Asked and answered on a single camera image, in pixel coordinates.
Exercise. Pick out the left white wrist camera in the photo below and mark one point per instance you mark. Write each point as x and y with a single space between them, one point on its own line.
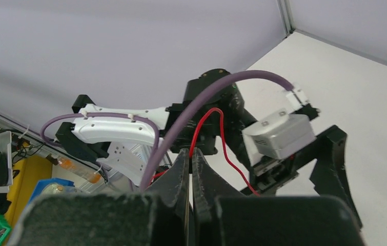
278 136

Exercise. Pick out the blue plastic storage bin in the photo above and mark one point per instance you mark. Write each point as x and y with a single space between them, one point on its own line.
49 186

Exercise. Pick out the yellow plastic crate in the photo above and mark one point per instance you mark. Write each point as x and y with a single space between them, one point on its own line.
27 174

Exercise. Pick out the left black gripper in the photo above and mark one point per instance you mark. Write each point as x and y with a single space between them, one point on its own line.
328 176

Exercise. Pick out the left aluminium frame post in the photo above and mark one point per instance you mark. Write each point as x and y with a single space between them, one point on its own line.
286 15

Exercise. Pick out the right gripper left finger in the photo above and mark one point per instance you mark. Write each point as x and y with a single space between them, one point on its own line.
157 216

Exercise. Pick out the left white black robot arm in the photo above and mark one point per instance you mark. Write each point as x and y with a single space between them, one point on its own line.
212 106

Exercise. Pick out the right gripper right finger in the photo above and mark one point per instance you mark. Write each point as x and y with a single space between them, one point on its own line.
224 216

